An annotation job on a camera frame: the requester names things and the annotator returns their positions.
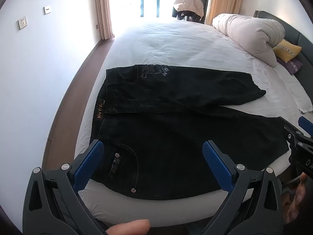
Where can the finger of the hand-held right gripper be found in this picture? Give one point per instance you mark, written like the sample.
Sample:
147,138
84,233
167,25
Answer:
289,129
307,126

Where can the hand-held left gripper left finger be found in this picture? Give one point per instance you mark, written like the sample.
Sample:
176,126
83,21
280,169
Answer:
86,166

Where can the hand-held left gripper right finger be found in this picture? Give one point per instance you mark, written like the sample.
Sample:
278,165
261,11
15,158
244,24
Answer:
215,162

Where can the black pants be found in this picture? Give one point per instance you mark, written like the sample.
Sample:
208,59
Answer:
171,139

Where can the person's right hand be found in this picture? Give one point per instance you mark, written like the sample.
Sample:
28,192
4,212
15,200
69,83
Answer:
300,195

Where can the person's left hand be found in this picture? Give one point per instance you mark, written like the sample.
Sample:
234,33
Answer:
129,227

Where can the white pillow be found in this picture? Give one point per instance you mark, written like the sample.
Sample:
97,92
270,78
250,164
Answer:
297,91

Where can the purple pillow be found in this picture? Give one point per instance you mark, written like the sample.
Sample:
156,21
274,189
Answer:
292,66

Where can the yellow pillow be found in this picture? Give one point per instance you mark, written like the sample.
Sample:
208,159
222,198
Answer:
288,51

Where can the dark grey headboard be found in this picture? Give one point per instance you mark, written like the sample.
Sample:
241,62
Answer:
303,35

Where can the rolled white duvet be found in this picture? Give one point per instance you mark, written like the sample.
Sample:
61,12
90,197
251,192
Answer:
247,33

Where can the bed with white sheet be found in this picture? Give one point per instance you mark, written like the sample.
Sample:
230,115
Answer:
183,44

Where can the dark chair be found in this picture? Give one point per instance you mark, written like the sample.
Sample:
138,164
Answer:
183,16

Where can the white wall socket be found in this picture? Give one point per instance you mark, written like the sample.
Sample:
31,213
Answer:
22,23

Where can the small white wall switch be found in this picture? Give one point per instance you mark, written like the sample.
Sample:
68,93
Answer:
47,9

